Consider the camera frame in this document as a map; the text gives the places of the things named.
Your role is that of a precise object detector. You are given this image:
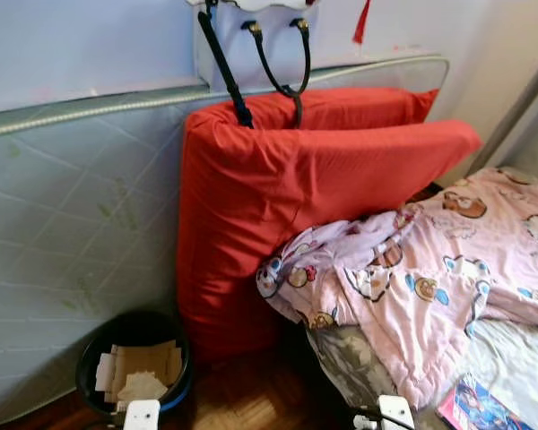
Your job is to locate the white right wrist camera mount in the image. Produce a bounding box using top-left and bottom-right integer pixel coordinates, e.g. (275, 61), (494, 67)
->
(377, 395), (416, 430)

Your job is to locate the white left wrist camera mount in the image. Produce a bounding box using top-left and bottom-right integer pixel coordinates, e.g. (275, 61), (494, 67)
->
(123, 400), (161, 430)

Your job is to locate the white crumpled tissue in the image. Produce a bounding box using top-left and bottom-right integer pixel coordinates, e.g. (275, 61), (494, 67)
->
(117, 372), (169, 411)

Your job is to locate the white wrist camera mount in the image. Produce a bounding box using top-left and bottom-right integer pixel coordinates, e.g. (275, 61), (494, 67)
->
(123, 400), (161, 430)
(377, 395), (416, 430)

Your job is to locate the black waste bin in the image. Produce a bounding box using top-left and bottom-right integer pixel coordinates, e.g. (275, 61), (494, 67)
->
(75, 309), (194, 417)

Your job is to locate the red folded foam mattress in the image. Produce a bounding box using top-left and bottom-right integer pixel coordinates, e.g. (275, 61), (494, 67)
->
(177, 87), (482, 364)

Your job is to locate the pink cartoon print blanket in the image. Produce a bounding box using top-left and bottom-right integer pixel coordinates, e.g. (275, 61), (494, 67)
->
(256, 166), (538, 411)

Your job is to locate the colourful comic book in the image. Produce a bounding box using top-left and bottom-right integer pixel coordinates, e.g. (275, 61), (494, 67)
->
(437, 374), (532, 430)

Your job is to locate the brown cardboard piece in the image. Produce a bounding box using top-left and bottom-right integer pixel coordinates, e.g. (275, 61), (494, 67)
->
(96, 340), (182, 401)

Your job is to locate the red tassel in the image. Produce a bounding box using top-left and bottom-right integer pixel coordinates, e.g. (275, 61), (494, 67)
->
(352, 0), (370, 46)

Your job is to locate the white handbag with black handles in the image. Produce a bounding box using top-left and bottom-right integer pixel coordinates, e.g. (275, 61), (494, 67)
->
(187, 0), (322, 129)

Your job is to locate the green quilted mattress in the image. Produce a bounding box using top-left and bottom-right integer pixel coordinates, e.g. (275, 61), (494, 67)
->
(0, 56), (449, 426)

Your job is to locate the bed with grey floral sheet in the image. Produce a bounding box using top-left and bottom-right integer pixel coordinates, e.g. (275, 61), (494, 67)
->
(305, 164), (538, 430)

